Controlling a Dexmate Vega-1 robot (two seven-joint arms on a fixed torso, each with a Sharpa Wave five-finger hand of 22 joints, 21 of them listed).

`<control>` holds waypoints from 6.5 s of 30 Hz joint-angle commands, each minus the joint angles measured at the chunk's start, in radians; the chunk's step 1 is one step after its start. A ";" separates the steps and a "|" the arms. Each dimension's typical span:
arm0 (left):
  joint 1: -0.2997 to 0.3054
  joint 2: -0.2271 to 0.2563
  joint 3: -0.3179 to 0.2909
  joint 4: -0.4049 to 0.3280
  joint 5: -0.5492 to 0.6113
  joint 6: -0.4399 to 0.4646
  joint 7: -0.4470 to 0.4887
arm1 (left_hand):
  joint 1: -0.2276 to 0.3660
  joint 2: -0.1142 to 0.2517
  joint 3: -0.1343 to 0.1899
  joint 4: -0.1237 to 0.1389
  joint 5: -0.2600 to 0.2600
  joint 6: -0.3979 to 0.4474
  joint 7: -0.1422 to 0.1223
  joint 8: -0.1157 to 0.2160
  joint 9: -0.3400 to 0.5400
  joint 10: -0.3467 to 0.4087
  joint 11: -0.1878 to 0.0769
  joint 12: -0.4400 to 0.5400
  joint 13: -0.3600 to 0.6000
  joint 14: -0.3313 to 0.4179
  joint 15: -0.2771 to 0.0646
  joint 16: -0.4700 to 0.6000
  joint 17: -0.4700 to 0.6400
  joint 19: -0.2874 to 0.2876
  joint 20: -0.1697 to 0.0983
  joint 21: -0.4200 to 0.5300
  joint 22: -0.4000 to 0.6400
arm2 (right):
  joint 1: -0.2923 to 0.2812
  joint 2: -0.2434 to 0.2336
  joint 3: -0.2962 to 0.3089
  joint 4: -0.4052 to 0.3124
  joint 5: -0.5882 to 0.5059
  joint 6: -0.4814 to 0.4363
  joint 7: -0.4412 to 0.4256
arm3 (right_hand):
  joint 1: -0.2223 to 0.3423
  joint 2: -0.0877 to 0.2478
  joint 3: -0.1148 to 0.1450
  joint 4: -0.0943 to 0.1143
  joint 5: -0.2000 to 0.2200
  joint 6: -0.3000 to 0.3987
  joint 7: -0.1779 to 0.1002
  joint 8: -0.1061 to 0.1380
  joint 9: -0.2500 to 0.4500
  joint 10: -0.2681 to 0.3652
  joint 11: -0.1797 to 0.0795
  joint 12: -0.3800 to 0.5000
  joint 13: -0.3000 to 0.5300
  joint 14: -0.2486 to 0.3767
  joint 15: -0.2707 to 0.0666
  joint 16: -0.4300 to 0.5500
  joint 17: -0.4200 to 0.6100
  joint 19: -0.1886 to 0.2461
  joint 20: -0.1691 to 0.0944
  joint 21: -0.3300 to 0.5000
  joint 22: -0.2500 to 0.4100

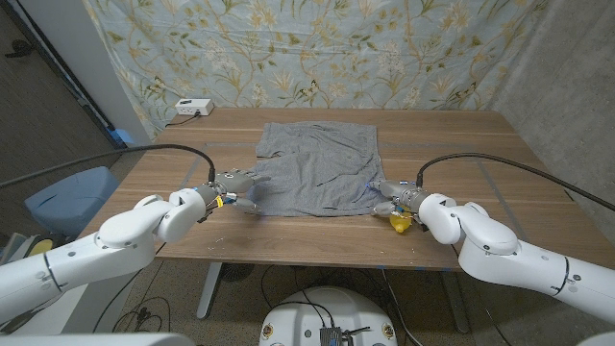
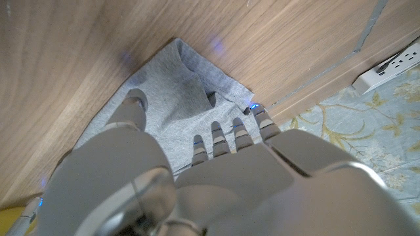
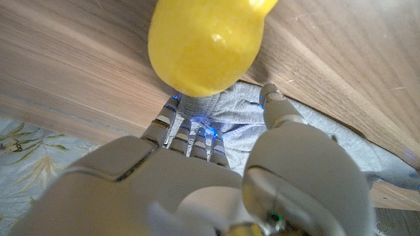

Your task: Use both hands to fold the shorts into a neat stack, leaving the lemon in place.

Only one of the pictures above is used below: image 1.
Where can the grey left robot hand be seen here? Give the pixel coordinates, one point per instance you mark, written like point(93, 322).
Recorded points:
point(233, 181)

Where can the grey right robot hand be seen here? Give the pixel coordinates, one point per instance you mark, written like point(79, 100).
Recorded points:
point(401, 192)

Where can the grey shorts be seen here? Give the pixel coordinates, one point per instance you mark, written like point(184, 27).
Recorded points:
point(317, 163)

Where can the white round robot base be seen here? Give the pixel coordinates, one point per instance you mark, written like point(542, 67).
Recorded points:
point(307, 314)

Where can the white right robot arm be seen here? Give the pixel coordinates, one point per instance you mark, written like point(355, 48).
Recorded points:
point(480, 235)

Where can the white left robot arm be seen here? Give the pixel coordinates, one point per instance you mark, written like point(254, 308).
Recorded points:
point(120, 230)

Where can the yellow lemon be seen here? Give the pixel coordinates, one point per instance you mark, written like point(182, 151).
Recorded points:
point(400, 223)

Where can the grey tape strip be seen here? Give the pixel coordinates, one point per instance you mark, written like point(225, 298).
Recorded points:
point(495, 192)
point(194, 165)

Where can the white power strip box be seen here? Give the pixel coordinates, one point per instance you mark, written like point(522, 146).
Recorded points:
point(194, 106)

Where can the dark round grille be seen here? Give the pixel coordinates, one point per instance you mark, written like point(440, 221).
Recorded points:
point(235, 271)

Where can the white table leg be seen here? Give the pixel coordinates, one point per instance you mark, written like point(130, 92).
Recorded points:
point(455, 303)
point(210, 288)

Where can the floral butterfly backdrop cloth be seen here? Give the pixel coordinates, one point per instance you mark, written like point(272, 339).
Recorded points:
point(312, 48)

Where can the grey electronics box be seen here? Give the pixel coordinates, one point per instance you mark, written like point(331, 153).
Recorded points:
point(331, 336)

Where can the yellow round object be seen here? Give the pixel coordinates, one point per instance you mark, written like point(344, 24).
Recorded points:
point(41, 246)

